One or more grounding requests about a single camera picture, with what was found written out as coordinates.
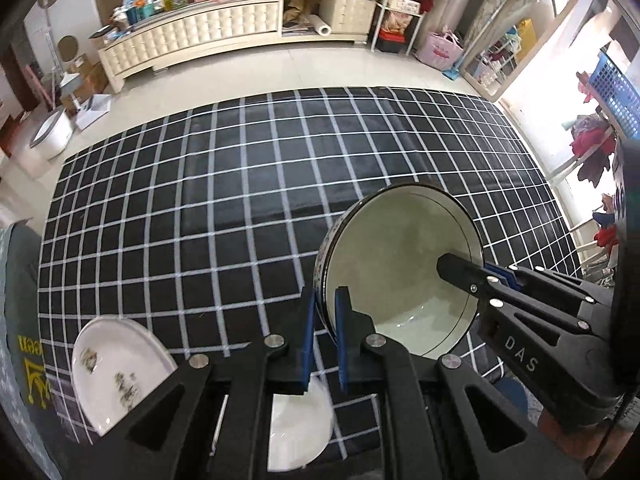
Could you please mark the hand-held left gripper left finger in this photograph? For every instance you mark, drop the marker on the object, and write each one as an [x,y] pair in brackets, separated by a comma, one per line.
[306,345]

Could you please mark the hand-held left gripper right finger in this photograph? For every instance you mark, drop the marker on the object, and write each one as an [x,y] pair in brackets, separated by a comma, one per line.
[342,345]

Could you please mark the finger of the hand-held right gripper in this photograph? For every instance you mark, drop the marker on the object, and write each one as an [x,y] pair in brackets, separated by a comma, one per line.
[460,272]
[502,275]

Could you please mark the blue patterned bowl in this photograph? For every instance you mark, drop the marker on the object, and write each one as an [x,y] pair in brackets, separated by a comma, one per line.
[400,260]

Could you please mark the white plate pink flowers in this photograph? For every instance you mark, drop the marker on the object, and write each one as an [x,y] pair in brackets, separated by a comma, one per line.
[300,430]

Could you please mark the white plate grey print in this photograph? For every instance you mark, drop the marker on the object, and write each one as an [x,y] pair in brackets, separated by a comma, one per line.
[115,340]

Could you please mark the red cloth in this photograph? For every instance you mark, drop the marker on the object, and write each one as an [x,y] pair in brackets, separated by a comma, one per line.
[595,147]

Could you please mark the black white checked tablecloth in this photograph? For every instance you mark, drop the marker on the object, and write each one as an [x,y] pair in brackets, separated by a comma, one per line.
[225,185]

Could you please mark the blue plastic basket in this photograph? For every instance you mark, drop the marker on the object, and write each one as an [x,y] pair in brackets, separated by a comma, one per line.
[617,95]

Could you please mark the pink bag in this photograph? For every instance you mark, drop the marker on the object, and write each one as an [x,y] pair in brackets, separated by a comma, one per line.
[439,52]

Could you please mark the beige framed mirror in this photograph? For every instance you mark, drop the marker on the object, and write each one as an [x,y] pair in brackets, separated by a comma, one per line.
[570,20]

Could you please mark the grey chair cover gold crown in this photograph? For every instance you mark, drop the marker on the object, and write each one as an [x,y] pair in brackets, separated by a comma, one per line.
[25,360]

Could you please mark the white paper roll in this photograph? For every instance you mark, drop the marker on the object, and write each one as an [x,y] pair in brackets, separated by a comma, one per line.
[318,25]

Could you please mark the white plastic basin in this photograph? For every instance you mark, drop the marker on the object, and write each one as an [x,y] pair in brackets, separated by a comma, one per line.
[52,132]

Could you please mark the cream tufted low cabinet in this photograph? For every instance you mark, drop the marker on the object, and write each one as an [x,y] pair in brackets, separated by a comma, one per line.
[200,30]

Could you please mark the cardboard box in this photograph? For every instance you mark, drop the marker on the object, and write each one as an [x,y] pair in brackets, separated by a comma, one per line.
[95,80]

